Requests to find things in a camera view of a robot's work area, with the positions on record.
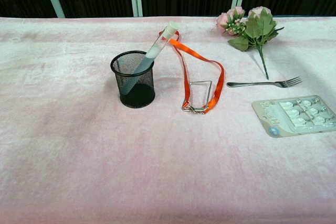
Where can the clear badge holder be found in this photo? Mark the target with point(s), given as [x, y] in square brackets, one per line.
[200, 95]

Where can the black mesh cup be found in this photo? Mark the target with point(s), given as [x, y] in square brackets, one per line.
[139, 98]

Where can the pill blister pack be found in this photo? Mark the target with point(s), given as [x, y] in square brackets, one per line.
[288, 119]

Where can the pink artificial flower bouquet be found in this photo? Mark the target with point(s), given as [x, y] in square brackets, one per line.
[258, 24]

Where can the clear tube with white cap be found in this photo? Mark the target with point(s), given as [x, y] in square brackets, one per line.
[157, 48]

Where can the silver metal fork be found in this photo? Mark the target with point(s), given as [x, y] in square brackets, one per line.
[252, 84]

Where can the pink plush table cloth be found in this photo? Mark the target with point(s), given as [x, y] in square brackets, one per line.
[105, 169]

